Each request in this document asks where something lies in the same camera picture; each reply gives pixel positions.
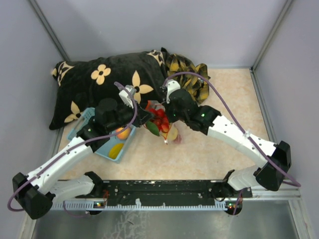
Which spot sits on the light blue plastic basket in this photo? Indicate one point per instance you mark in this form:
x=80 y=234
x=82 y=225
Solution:
x=103 y=151

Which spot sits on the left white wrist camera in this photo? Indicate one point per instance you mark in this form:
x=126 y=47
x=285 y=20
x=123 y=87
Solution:
x=127 y=95

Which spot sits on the purple grape bunch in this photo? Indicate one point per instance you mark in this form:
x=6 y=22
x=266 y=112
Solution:
x=180 y=139

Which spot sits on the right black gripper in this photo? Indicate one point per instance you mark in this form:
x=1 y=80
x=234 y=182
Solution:
x=167 y=107

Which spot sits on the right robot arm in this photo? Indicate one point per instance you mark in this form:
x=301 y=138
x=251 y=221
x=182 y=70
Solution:
x=271 y=160

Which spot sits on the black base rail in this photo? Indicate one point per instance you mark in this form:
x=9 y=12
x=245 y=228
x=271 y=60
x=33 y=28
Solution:
x=163 y=192

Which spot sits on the black floral pillow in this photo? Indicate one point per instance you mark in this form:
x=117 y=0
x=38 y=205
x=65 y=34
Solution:
x=83 y=85

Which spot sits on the yellow pepper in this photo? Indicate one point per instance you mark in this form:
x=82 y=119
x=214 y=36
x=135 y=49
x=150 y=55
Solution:
x=115 y=150

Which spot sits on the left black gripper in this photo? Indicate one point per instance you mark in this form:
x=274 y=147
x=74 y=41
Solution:
x=142 y=116

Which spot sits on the red cherry tomato bunch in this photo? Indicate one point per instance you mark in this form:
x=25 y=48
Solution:
x=159 y=124

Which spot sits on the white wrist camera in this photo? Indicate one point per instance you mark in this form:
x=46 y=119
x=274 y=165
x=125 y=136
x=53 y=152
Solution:
x=171 y=86
x=127 y=95

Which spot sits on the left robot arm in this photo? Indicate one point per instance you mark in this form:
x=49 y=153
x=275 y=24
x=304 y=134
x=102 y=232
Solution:
x=37 y=191

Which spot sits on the yellow lemon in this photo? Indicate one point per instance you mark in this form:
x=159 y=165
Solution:
x=172 y=134

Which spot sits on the orange peach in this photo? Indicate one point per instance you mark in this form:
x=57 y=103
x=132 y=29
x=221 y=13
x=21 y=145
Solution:
x=123 y=135

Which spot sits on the yellow plaid shirt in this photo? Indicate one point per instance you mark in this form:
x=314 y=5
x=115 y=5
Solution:
x=198 y=88

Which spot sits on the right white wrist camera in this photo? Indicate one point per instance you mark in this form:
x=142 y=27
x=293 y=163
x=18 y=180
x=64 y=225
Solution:
x=171 y=86

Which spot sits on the clear zip bag orange zipper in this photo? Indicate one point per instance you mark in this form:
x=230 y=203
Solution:
x=156 y=105

